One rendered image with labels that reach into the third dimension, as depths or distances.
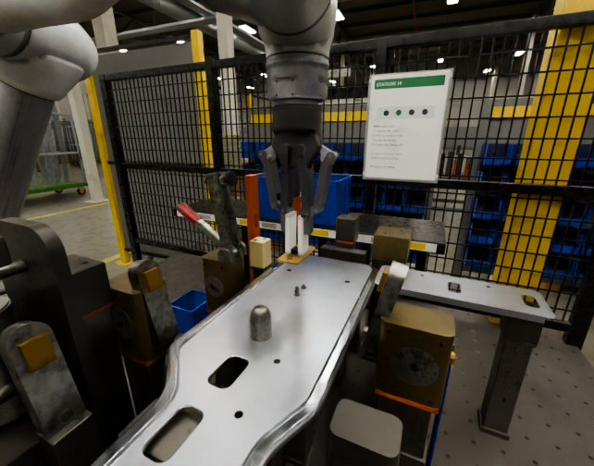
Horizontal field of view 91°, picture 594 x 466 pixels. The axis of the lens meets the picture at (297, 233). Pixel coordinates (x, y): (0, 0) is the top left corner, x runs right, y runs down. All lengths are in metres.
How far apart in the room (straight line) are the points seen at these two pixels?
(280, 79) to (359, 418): 0.43
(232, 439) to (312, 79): 0.43
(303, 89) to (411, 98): 0.59
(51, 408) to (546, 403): 0.92
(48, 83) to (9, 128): 0.13
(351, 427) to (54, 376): 0.31
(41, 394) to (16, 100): 0.63
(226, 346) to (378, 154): 0.75
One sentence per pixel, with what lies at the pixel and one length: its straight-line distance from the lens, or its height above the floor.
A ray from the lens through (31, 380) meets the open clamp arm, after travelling 0.41.
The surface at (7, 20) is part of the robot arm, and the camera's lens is 0.69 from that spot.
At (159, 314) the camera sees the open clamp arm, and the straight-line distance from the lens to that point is 0.49.
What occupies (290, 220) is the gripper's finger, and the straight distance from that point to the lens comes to 0.49.
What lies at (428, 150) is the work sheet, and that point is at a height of 1.24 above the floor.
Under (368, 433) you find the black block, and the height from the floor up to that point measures 0.99.
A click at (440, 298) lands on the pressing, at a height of 1.00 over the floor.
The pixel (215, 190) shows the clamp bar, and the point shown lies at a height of 1.19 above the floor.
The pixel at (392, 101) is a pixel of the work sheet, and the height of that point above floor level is 1.38.
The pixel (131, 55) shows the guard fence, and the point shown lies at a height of 1.91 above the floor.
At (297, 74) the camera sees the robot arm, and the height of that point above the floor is 1.36.
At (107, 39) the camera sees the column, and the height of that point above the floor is 3.23.
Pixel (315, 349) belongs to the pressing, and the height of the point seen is 1.00.
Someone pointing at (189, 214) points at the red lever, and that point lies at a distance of 0.62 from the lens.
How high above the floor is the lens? 1.28
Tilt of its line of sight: 18 degrees down
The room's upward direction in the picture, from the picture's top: straight up
